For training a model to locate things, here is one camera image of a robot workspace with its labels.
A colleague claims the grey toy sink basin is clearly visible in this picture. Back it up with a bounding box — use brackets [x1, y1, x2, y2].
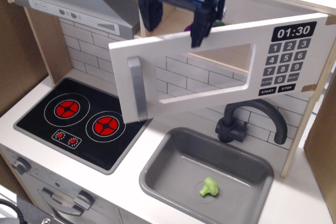
[139, 127, 274, 223]

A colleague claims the dark grey toy faucet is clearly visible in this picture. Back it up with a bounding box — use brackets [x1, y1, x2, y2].
[215, 99, 288, 145]

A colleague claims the brown cardboard panel right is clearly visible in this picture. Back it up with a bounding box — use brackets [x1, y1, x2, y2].
[304, 74, 335, 221]

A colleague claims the green toy broccoli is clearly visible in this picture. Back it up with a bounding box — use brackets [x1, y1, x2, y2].
[199, 177, 219, 197]

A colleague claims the grey microwave door handle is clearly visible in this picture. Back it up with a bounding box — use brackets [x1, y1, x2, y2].
[127, 56, 148, 121]

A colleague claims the grey oven knob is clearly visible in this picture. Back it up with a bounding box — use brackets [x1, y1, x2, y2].
[13, 157, 32, 175]

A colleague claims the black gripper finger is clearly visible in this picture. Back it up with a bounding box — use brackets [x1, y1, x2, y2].
[191, 1, 218, 48]
[138, 0, 163, 31]

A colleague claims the white toy microwave door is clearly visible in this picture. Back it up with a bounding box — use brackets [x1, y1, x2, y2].
[109, 13, 335, 123]

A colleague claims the grey toy range hood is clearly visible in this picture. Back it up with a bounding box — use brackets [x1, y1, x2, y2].
[14, 0, 140, 39]

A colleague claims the purple toy eggplant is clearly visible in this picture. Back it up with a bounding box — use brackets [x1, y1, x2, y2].
[184, 21, 225, 31]

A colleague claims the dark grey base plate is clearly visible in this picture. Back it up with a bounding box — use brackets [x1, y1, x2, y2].
[16, 195, 62, 224]

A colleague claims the black toy stove top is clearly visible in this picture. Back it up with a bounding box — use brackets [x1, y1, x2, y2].
[14, 78, 148, 175]

